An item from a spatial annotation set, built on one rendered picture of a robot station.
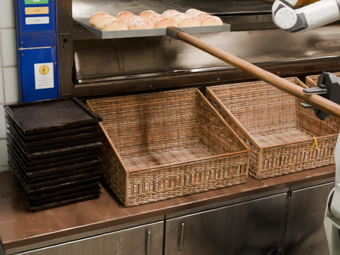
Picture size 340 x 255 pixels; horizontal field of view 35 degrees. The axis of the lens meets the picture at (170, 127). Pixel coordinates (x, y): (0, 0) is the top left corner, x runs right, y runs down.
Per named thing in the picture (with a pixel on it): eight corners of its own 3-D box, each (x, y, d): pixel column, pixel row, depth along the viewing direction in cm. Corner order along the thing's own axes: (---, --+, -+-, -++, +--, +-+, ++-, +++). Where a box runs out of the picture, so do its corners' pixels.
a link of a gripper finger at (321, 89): (300, 91, 138) (319, 89, 140) (308, 95, 135) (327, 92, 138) (301, 85, 137) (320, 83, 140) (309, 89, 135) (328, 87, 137)
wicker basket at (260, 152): (199, 138, 265) (203, 85, 254) (288, 124, 290) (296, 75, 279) (256, 182, 225) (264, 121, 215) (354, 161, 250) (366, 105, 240)
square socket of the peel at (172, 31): (184, 39, 199) (185, 31, 198) (176, 40, 197) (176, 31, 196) (174, 34, 206) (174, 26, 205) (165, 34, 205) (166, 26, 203)
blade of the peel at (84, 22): (229, 31, 217) (230, 24, 216) (101, 38, 194) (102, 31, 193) (188, 14, 247) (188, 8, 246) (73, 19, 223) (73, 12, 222)
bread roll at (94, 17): (109, 23, 218) (109, 9, 216) (116, 27, 213) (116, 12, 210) (86, 25, 213) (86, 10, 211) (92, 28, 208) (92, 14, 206)
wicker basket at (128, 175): (84, 157, 239) (83, 98, 229) (194, 139, 264) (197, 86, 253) (124, 209, 199) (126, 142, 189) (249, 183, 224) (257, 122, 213)
